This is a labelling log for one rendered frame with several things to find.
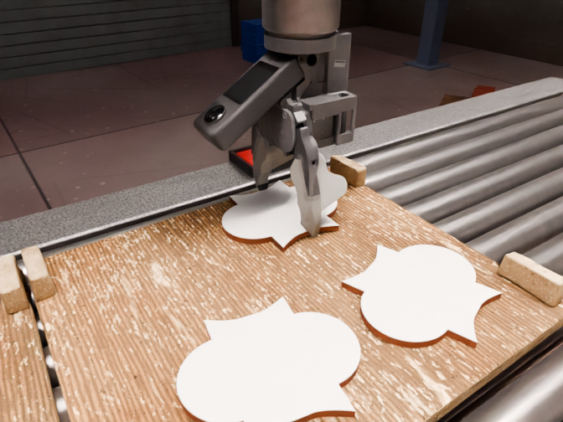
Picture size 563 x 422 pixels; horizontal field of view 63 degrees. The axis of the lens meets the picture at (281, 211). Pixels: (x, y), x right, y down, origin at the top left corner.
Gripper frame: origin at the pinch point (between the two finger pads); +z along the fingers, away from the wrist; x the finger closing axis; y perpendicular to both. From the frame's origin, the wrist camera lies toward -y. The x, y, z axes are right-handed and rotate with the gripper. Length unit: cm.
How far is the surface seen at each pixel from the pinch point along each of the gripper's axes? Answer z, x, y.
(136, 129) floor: 95, 277, 52
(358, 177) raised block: -1.0, 0.4, 12.2
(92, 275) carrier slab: 0.8, 0.8, -21.8
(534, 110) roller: 3, 9, 66
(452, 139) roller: 3.1, 8.4, 41.2
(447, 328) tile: -0.1, -23.4, 1.8
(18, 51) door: 72, 467, 3
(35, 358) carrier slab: 0.8, -7.5, -28.1
